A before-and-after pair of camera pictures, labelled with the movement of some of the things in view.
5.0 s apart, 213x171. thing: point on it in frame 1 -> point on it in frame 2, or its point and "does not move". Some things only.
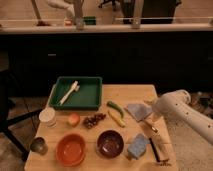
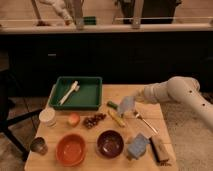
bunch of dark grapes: [89, 122] does not move
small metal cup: [39, 145] does not move
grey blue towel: [139, 110] -> [127, 104]
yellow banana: [117, 118] does not move
